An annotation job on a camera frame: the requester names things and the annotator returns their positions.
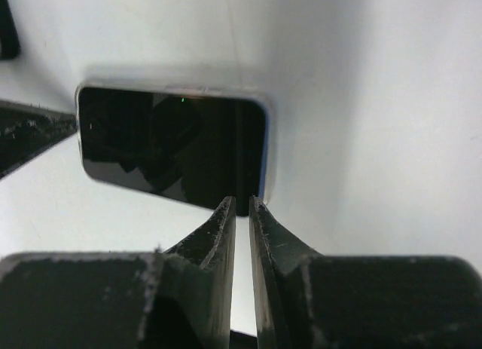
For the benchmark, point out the dark blue smartphone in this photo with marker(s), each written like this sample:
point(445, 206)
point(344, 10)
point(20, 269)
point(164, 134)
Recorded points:
point(169, 149)

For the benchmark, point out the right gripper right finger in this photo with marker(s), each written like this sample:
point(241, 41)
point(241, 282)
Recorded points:
point(304, 299)

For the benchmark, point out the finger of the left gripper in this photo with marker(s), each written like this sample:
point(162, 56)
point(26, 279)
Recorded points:
point(28, 131)

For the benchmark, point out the clear phone case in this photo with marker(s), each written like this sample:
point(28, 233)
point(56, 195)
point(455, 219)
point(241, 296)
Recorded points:
point(269, 145)

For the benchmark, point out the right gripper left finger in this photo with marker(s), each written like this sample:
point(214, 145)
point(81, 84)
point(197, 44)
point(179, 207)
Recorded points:
point(177, 298)

